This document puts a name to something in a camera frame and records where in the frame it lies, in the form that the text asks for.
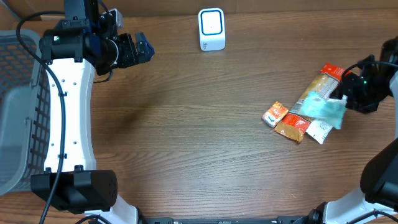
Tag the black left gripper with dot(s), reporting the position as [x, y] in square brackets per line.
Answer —
[132, 52]

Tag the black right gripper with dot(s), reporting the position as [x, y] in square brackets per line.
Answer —
[359, 106]

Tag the teal snack pouch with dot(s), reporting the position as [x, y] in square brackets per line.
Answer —
[329, 110]

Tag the white tube gold cap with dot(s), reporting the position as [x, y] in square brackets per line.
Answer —
[319, 130]

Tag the orange brown snack packet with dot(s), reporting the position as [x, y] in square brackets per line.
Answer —
[293, 125]

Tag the small orange box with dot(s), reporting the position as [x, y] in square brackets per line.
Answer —
[275, 114]

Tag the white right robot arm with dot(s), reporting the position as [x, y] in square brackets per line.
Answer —
[377, 194]

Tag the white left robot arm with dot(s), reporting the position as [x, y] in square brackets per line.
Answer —
[73, 53]

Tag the white barcode scanner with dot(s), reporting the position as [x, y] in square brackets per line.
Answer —
[211, 29]

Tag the grey plastic mesh basket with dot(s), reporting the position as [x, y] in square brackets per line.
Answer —
[25, 115]

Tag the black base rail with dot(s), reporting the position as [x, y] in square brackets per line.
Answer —
[278, 220]

